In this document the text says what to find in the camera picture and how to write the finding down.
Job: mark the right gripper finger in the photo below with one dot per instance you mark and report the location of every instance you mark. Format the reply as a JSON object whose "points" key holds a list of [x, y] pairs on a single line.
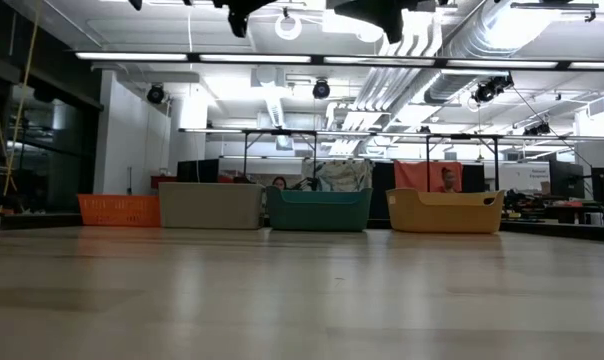
{"points": [[367, 4], [372, 15]]}

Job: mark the black light bar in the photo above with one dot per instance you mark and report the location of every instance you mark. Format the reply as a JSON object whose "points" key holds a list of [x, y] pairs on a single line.
{"points": [[317, 59]]}

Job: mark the black ceiling spotlight cluster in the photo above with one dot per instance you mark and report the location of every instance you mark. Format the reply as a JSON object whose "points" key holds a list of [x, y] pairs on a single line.
{"points": [[489, 90]]}

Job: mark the orange-red cloth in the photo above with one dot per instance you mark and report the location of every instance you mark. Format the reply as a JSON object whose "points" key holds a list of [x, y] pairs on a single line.
{"points": [[412, 175]]}

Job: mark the patterned pale cloth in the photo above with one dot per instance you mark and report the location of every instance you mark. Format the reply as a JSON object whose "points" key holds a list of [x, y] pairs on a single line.
{"points": [[342, 175]]}

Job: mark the person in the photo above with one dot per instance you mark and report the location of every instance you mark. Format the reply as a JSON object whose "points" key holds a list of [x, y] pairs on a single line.
{"points": [[448, 180], [279, 183]]}

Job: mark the black partition panel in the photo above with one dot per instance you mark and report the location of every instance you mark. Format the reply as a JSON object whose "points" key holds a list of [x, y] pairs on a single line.
{"points": [[382, 190]]}

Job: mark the red box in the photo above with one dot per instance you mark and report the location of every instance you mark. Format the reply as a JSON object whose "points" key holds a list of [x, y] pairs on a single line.
{"points": [[162, 181]]}

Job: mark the grey plastic bin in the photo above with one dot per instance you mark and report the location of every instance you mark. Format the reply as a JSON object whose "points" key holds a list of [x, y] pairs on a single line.
{"points": [[209, 206]]}

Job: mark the white sign board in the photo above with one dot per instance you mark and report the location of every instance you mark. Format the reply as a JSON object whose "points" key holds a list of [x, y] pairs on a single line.
{"points": [[524, 175]]}

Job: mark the mustard yellow plastic bin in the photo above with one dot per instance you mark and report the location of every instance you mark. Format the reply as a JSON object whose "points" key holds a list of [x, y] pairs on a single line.
{"points": [[444, 215]]}

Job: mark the green plastic bin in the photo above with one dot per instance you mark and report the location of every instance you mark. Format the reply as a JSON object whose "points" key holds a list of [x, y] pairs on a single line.
{"points": [[318, 212]]}

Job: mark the black lab equipment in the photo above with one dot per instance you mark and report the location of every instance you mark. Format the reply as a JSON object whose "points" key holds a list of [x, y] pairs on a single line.
{"points": [[519, 200]]}

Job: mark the red-orange slotted basket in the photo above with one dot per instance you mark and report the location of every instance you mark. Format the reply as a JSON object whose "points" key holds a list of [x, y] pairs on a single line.
{"points": [[117, 210]]}

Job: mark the white cup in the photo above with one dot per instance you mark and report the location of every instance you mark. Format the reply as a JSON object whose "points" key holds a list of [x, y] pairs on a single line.
{"points": [[593, 219]]}

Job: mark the silver ventilation duct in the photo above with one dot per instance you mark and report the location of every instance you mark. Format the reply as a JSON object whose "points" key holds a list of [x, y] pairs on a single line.
{"points": [[452, 85]]}

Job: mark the black frame stand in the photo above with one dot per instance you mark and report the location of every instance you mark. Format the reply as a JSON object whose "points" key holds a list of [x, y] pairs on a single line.
{"points": [[428, 160], [245, 155]]}

